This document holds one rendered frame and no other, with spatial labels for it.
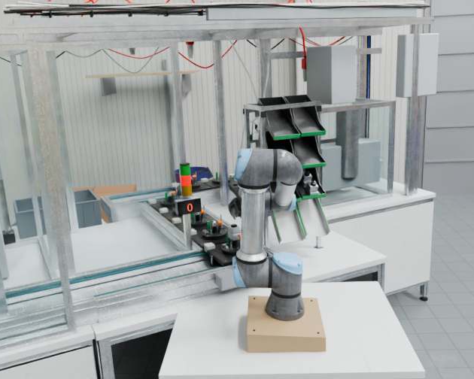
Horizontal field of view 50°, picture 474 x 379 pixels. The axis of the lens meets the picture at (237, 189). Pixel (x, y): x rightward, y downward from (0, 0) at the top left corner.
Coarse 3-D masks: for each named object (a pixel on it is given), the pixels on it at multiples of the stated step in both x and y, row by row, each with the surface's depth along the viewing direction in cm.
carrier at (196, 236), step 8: (208, 224) 278; (192, 232) 278; (200, 232) 282; (208, 232) 275; (216, 232) 274; (224, 232) 274; (200, 240) 270; (208, 240) 269; (216, 240) 269; (224, 240) 268
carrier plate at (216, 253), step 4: (220, 244) 262; (216, 248) 257; (220, 248) 257; (208, 252) 254; (212, 252) 253; (216, 252) 252; (220, 252) 252; (216, 256) 247; (220, 256) 247; (224, 256) 246; (228, 256) 246; (232, 256) 246; (216, 260) 246; (220, 260) 242; (224, 260) 242; (228, 260) 242; (220, 264) 242; (224, 264) 239; (228, 264) 240
